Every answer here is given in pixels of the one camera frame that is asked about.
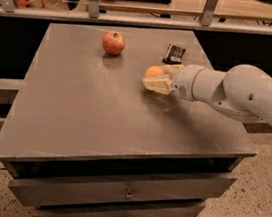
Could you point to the grey drawer cabinet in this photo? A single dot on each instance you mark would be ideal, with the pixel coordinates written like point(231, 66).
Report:
point(85, 139)

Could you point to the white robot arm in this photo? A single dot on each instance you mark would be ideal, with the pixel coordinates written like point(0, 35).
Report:
point(243, 93)

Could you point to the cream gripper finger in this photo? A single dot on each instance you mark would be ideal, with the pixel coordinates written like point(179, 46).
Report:
point(171, 69)
point(160, 84)

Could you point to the red apple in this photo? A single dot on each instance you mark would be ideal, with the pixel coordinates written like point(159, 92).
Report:
point(113, 43)

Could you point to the orange fruit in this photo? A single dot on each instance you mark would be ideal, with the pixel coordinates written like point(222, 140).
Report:
point(154, 71)

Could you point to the metal railing frame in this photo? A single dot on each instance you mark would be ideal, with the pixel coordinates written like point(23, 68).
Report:
point(232, 15)

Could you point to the black snack packet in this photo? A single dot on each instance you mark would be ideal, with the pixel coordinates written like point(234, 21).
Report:
point(174, 54)

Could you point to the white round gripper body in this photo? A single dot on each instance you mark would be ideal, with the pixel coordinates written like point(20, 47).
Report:
point(182, 80)

